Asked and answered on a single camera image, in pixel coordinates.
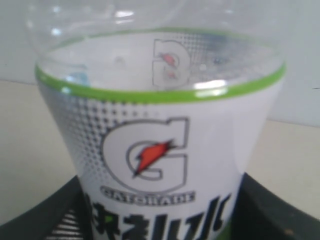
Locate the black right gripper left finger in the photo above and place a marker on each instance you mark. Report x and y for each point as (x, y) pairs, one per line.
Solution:
(62, 216)

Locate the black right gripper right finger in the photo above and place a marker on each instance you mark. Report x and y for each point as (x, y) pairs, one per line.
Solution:
(261, 215)

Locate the clear Gatorade drink bottle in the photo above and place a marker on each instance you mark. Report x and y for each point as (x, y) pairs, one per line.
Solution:
(160, 103)

